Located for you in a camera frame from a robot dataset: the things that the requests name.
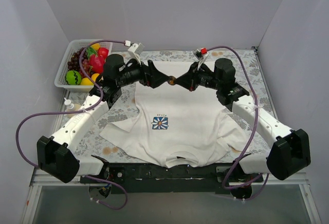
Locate small round brooch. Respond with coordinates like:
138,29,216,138
168,76,176,85

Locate white t-shirt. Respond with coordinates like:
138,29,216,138
101,83,248,168

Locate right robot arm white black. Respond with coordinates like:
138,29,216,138
174,58,311,180

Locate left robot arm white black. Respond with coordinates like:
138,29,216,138
36,54,170,183

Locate floral patterned table mat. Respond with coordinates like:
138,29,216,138
50,50,289,164

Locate red toy apple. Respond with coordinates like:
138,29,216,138
98,47,109,58

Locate red toy dragon fruit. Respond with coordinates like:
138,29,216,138
89,54,105,74

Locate orange toy fruit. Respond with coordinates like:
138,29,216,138
92,73,100,82

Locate yellow toy lemon top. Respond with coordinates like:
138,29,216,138
91,43,101,51

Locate yellow toy lemon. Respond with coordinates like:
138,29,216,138
91,43,101,51
80,78,94,86

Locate yellow toy lemon bottom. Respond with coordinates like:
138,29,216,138
80,78,94,86

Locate purple toy grapes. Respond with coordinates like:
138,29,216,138
67,47,92,78

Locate green toy watermelon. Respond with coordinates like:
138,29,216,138
65,70,82,85

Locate white plastic basket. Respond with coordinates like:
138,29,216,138
54,39,113,92

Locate white pump bottle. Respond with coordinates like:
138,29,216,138
64,98,81,112

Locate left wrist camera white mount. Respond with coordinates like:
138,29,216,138
124,40,144,64

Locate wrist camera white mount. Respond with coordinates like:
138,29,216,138
193,47,209,70
124,40,144,64

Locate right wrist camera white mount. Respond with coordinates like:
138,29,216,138
193,47,209,70

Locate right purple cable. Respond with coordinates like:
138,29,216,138
205,45,269,202

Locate purple cable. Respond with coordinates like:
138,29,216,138
15,39,129,209
205,45,269,202

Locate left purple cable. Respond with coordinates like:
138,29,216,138
15,39,129,209

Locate aluminium frame rail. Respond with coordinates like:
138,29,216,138
31,163,309,185

